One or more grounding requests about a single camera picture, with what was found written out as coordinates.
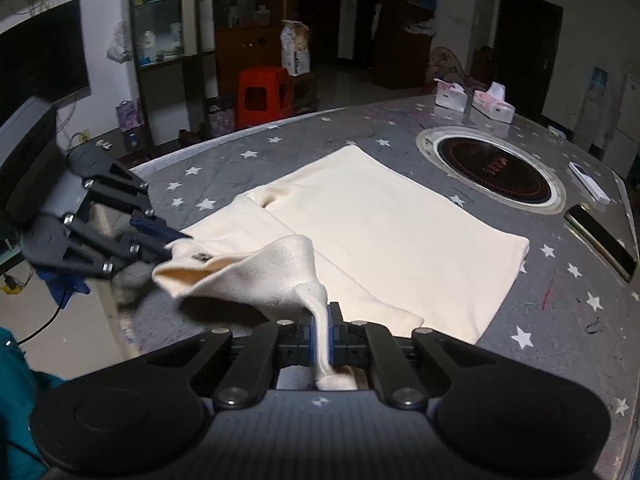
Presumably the dark shelving unit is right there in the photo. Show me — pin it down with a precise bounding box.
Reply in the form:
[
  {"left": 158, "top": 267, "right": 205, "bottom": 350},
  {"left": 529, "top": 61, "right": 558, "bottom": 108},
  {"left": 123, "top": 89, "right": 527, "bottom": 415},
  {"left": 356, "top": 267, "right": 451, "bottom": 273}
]
[{"left": 128, "top": 0, "right": 284, "bottom": 146}]

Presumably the water dispenser with bottle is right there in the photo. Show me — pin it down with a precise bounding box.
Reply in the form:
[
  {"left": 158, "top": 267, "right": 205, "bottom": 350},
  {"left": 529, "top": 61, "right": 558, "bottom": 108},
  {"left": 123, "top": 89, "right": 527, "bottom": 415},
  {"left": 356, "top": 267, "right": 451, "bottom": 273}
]
[{"left": 574, "top": 66, "right": 608, "bottom": 151}]

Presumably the floral patterned fan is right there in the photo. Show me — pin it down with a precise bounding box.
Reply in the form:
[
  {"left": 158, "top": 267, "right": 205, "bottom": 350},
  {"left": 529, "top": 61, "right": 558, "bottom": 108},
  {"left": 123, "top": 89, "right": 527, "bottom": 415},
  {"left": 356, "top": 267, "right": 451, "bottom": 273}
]
[{"left": 425, "top": 47, "right": 486, "bottom": 92}]

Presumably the pink tissue box left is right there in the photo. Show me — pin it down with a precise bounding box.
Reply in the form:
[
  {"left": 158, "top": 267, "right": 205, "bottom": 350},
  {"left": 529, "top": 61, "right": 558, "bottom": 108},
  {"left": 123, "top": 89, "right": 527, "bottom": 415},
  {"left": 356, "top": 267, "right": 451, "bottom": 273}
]
[{"left": 435, "top": 79, "right": 469, "bottom": 113}]

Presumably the black smartphone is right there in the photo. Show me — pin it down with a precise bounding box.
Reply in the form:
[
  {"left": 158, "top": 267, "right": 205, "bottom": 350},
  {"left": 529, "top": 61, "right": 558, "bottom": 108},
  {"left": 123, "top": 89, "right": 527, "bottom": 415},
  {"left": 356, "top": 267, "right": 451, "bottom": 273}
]
[{"left": 564, "top": 204, "right": 638, "bottom": 283}]

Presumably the small clear plastic box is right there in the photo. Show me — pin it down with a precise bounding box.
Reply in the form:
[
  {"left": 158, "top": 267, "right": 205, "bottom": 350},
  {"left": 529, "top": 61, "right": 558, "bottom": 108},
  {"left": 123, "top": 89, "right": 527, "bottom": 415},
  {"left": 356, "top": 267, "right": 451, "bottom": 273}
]
[{"left": 548, "top": 125, "right": 566, "bottom": 141}]

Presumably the pink tissue box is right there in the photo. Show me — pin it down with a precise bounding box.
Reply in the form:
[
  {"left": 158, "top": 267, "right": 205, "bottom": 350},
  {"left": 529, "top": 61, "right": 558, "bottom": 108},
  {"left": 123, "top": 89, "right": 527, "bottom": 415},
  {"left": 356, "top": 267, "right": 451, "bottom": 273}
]
[
  {"left": 435, "top": 79, "right": 469, "bottom": 113},
  {"left": 472, "top": 82, "right": 515, "bottom": 124}
]

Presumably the cream white garment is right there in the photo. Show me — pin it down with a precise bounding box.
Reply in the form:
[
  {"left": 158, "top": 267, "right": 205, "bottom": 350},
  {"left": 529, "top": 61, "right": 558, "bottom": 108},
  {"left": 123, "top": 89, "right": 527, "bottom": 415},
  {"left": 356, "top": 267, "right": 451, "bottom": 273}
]
[{"left": 152, "top": 146, "right": 529, "bottom": 390}]

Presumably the white remote control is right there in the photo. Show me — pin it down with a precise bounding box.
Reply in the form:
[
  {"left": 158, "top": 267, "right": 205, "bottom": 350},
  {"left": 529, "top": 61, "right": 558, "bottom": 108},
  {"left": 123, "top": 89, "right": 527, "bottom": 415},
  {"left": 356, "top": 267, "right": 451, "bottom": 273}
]
[{"left": 568, "top": 162, "right": 611, "bottom": 206}]

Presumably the blue sofa cushion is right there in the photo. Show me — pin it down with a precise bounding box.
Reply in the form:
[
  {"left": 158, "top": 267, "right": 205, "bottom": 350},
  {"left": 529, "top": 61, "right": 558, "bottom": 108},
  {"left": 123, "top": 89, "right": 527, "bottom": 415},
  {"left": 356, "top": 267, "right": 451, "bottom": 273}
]
[{"left": 0, "top": 328, "right": 64, "bottom": 479}]

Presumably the red plastic stool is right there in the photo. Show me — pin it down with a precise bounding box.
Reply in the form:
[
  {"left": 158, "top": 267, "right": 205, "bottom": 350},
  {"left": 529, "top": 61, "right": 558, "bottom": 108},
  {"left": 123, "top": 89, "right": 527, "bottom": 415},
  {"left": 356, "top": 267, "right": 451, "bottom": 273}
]
[{"left": 235, "top": 66, "right": 294, "bottom": 129}]

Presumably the pink tissue box right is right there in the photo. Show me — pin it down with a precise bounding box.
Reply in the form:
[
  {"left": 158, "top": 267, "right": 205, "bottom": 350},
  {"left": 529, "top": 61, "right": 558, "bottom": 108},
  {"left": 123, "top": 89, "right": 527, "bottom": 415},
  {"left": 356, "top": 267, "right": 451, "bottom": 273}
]
[{"left": 472, "top": 82, "right": 515, "bottom": 124}]

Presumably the white refrigerator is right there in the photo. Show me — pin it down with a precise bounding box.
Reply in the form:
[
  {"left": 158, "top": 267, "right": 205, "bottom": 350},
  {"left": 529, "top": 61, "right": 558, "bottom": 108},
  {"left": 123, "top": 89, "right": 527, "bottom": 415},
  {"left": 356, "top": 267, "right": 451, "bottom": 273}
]
[{"left": 603, "top": 75, "right": 640, "bottom": 179}]

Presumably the white paper bag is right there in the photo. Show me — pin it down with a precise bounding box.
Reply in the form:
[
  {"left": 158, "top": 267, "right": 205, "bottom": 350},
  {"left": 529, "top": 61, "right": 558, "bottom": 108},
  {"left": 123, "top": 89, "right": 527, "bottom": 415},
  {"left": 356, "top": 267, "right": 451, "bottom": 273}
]
[{"left": 280, "top": 20, "right": 310, "bottom": 77}]

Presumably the round black induction cooktop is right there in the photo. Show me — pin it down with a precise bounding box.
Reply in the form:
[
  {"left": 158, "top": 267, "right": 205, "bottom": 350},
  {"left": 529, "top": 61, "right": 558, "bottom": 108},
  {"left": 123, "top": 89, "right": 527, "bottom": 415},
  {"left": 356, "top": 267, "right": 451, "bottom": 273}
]
[{"left": 416, "top": 126, "right": 566, "bottom": 216}]

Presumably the black television screen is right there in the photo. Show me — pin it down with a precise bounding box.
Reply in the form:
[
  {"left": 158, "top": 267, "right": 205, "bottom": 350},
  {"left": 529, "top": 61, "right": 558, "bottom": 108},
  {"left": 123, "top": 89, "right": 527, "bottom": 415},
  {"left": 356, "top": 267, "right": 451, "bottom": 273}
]
[{"left": 0, "top": 0, "right": 90, "bottom": 120}]

